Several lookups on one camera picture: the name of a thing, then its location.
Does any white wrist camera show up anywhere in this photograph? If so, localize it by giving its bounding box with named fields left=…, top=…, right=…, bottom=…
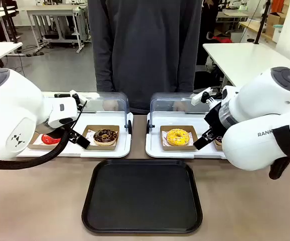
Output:
left=191, top=87, right=222, bottom=106
left=69, top=89, right=89, bottom=105

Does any yellow sprinkled donut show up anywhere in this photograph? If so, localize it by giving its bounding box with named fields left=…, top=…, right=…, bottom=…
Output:
left=166, top=128, right=191, bottom=147

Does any clear display case lid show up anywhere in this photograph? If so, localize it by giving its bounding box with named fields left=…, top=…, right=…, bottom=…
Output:
left=146, top=91, right=222, bottom=134
left=42, top=91, right=133, bottom=135

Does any black serving tray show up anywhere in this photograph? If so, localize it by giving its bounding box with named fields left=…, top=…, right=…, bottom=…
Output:
left=81, top=158, right=204, bottom=234

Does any black office chair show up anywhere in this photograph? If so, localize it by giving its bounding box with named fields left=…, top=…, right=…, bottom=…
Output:
left=193, top=56, right=224, bottom=90

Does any person's left hand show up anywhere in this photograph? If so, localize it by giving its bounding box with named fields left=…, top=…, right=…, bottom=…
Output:
left=173, top=101, right=186, bottom=112

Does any black sleeved cable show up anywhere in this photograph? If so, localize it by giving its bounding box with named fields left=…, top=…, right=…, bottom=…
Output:
left=0, top=128, right=70, bottom=170

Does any black stand pole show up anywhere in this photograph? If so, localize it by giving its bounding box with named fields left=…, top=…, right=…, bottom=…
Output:
left=253, top=0, right=271, bottom=45

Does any chocolate donut with nuts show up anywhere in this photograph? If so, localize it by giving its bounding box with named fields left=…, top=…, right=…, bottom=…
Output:
left=93, top=128, right=118, bottom=146

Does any light wooden table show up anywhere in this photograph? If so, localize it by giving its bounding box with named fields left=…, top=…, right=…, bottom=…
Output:
left=238, top=21, right=273, bottom=43

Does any person's right hand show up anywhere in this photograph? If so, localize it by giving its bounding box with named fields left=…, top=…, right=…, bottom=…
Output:
left=102, top=100, right=118, bottom=111

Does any red glazed donut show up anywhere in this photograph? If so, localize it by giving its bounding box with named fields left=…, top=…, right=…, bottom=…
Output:
left=41, top=134, right=62, bottom=147

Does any brown cardboard box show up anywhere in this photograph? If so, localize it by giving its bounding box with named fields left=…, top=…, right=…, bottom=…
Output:
left=264, top=12, right=287, bottom=39

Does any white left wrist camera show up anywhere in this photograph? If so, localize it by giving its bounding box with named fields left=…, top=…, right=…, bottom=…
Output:
left=69, top=89, right=89, bottom=105

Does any large white table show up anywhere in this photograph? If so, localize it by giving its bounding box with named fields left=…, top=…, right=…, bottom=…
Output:
left=202, top=43, right=290, bottom=88

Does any black strap with cable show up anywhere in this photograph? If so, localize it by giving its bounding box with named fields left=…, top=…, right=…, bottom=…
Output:
left=268, top=124, right=290, bottom=180

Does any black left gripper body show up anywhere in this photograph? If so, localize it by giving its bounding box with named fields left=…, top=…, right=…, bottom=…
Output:
left=43, top=123, right=69, bottom=138

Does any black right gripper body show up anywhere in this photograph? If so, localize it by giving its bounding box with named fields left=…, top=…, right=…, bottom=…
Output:
left=204, top=101, right=227, bottom=134

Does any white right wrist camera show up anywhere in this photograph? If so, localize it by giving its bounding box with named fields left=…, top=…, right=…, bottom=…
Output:
left=191, top=87, right=222, bottom=106

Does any white metal frame workbench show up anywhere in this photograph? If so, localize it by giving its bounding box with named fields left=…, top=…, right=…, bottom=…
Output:
left=25, top=4, right=89, bottom=54

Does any person in dark sweater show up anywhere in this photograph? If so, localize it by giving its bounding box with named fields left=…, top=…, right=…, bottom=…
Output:
left=87, top=0, right=203, bottom=114

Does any white display case base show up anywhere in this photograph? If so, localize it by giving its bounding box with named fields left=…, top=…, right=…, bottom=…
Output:
left=144, top=111, right=227, bottom=160
left=17, top=111, right=134, bottom=159

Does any brown cardboard donut tray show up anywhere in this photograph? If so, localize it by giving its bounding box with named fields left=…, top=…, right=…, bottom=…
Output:
left=82, top=125, right=120, bottom=152
left=213, top=139, right=224, bottom=152
left=160, top=125, right=199, bottom=152
left=27, top=131, right=62, bottom=151

